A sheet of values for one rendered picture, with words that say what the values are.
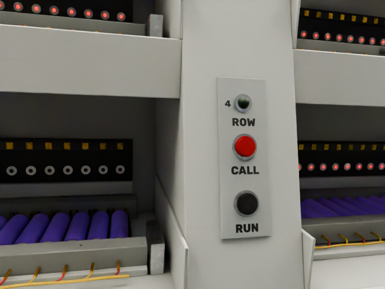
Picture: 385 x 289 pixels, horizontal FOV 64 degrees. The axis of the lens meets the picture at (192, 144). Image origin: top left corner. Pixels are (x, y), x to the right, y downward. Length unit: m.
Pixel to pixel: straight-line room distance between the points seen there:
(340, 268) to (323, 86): 0.17
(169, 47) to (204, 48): 0.03
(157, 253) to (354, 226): 0.22
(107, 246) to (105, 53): 0.16
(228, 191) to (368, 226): 0.20
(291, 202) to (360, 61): 0.14
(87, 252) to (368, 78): 0.29
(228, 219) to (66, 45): 0.17
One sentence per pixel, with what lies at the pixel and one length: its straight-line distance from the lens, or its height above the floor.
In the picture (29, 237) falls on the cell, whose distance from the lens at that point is 0.32.
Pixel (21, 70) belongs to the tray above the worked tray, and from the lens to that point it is 0.25.
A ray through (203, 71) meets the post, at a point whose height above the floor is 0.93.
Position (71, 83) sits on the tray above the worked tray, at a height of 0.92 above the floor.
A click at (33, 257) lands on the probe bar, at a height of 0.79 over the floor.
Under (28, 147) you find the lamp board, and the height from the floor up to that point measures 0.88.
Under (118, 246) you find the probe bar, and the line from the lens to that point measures 0.28.
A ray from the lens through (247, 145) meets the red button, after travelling 0.23.
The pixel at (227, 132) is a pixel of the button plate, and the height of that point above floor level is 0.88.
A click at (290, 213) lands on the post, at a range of 0.26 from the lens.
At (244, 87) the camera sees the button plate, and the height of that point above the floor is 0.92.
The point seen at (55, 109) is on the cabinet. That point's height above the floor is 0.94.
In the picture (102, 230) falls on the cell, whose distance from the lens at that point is 0.32.
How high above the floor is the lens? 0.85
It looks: 5 degrees up
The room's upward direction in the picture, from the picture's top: 1 degrees counter-clockwise
